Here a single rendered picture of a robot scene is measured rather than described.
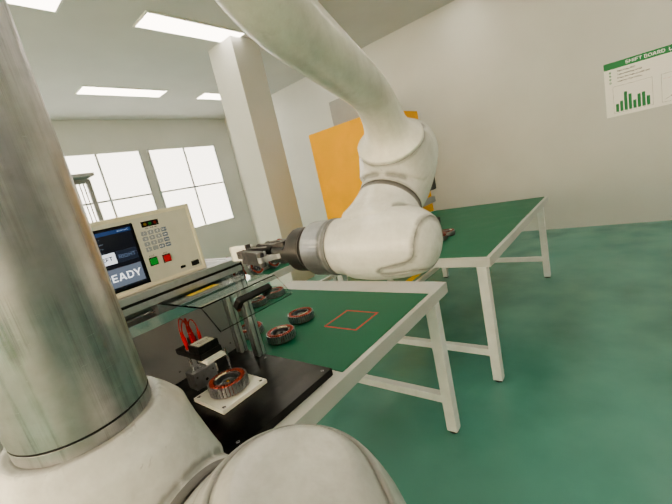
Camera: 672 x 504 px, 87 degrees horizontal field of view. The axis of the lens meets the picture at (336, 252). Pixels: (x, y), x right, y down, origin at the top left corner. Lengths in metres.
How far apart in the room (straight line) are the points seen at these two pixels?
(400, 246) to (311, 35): 0.25
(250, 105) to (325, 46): 4.65
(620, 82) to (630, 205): 1.44
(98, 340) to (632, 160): 5.50
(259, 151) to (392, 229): 4.48
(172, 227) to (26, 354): 0.86
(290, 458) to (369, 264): 0.27
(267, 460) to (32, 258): 0.20
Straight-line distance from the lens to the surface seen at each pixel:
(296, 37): 0.35
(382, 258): 0.46
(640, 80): 5.55
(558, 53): 5.64
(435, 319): 1.66
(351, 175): 4.54
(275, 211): 4.85
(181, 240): 1.15
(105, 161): 7.89
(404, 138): 0.53
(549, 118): 5.59
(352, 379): 1.09
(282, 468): 0.27
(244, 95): 5.03
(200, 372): 1.21
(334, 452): 0.27
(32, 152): 0.31
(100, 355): 0.33
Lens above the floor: 1.28
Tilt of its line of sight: 11 degrees down
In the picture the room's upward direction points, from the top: 13 degrees counter-clockwise
